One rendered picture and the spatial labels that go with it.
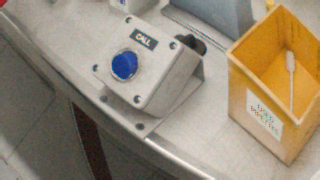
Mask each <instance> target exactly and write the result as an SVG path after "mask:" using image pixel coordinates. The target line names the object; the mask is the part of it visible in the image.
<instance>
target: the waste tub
mask: <svg viewBox="0 0 320 180"><path fill-rule="evenodd" d="M288 51H291V52H292V53H293V54H294V58H295V67H296V68H295V72H293V107H292V113H291V111H290V72H289V71H288V70H287V67H286V53H287V52H288ZM224 55H225V56H226V57H227V62H228V116H230V118H232V119H233V121H235V122H236V123H238V125H240V126H241V127H243V129H245V131H247V132H248V133H249V134H250V135H251V136H252V137H254V139H256V140H258V141H259V143H260V144H262V145H263V146H264V147H266V148H267V150H269V151H270V152H271V153H273V155H275V156H276V157H277V158H278V159H279V160H281V162H283V163H284V164H285V165H286V166H287V167H289V165H290V164H291V163H292V162H293V161H294V160H295V159H296V157H297V156H298V155H299V153H300V152H301V151H302V149H303V148H304V146H305V145H306V144H307V142H308V141H309V140H310V138H311V136H312V135H313V134H314V132H315V131H316V129H317V128H318V126H319V124H320V39H319V38H318V37H317V36H316V34H314V33H313V32H312V31H311V30H310V28H308V26H306V25H305V23H303V21H301V20H300V19H299V18H298V17H297V16H296V15H295V14H294V13H293V12H292V11H291V10H290V9H288V7H286V6H285V5H284V4H283V3H282V2H281V1H279V2H278V3H277V4H276V5H275V6H273V7H272V9H271V10H269V12H267V13H266V15H264V16H263V17H262V18H261V19H260V20H258V22H257V23H255V24H254V25H253V26H252V27H251V28H250V29H249V30H248V31H247V32H246V33H245V34H244V35H242V36H241V37H240V38H239V39H238V40H237V41H236V42H235V43H233V45H232V46H231V47H229V49H228V50H227V51H225V52H224Z"/></svg>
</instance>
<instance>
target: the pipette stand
mask: <svg viewBox="0 0 320 180"><path fill-rule="evenodd" d="M160 11H161V13H162V14H163V15H166V16H167V17H169V18H172V19H173V20H175V21H177V22H178V23H180V24H182V25H184V26H185V27H188V28H189V29H191V30H193V31H194V32H197V33H198V34H199V35H201V36H202V37H204V38H206V39H207V40H209V41H210V42H211V43H213V44H215V45H217V46H218V47H219V48H221V49H222V50H223V51H227V50H228V49H229V47H231V46H232V45H233V43H235V42H236V41H237V40H238V39H239V38H240V37H241V36H242V35H244V34H245V33H246V32H247V31H248V30H249V29H250V28H251V27H252V26H253V25H254V24H255V23H257V21H256V20H255V19H253V14H252V6H251V1H250V0H169V3H168V4H166V6H164V7H163V8H162V9H160Z"/></svg>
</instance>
